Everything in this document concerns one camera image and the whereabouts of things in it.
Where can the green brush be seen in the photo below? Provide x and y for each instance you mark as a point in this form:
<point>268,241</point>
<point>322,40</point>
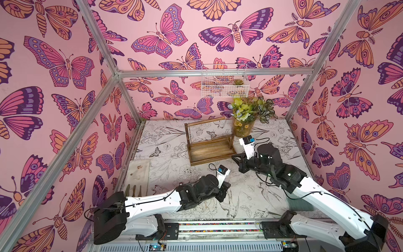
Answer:
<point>298,203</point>

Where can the wooden jewelry display stand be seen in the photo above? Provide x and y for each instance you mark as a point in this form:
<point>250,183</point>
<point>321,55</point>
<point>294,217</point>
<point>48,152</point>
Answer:
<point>209,151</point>

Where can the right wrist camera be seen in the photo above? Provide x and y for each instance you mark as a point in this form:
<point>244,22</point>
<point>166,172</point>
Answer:
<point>248,144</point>

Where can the white wire wall basket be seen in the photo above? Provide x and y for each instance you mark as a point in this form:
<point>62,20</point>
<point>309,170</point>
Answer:
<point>221,82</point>

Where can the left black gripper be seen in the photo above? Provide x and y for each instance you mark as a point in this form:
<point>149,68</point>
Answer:
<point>222,190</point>

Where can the glass vase with plants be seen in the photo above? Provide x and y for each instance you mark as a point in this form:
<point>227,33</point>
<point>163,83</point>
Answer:
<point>246,111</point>

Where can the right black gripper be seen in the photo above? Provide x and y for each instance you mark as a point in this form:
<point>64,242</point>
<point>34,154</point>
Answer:
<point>246,161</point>

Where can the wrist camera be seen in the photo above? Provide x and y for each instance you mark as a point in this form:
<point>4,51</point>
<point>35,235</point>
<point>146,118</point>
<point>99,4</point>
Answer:
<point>221,173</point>
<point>248,144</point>

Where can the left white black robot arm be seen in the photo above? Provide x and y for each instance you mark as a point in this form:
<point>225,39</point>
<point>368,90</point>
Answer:
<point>121,215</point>

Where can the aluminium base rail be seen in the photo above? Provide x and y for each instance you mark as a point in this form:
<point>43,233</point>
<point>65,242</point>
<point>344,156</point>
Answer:
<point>215,236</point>

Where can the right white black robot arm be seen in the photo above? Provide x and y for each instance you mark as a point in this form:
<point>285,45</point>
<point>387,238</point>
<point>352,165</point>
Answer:
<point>352,231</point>

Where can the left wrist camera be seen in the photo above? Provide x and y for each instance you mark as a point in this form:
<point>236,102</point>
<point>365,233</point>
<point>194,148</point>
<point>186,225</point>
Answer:
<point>221,173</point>

